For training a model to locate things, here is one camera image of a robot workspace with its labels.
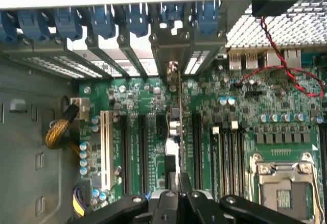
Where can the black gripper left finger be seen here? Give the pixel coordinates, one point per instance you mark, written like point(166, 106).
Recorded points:
point(163, 208)

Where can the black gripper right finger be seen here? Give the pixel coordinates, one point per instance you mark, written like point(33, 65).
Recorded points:
point(199, 208)

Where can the black RAM slot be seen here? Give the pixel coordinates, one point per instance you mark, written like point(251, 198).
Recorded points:
point(225, 162)
point(234, 125)
point(242, 162)
point(323, 157)
point(215, 130)

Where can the long black expansion slot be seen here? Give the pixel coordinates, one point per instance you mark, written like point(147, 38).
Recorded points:
point(143, 152)
point(197, 152)
point(126, 152)

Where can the white expansion slot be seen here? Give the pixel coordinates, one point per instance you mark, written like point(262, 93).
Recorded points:
point(106, 150)

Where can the short black expansion slot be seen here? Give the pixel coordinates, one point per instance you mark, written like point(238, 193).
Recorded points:
point(161, 125)

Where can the silver CPU socket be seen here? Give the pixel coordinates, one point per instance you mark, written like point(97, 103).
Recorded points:
point(281, 183)

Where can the green motherboard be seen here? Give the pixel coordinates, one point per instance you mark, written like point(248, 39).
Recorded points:
point(204, 94)

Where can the white power connector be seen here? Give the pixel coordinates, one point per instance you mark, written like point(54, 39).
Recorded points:
point(83, 108)

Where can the open grey PC case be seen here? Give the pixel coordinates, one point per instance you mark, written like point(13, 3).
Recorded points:
point(30, 132)

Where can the blue card retention clip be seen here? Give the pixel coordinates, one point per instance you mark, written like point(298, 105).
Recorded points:
point(167, 11)
point(136, 20)
point(102, 21)
point(67, 22)
point(207, 17)
point(29, 23)
point(6, 27)

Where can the black intrusion switch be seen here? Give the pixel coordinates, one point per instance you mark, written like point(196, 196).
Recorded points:
point(273, 7)

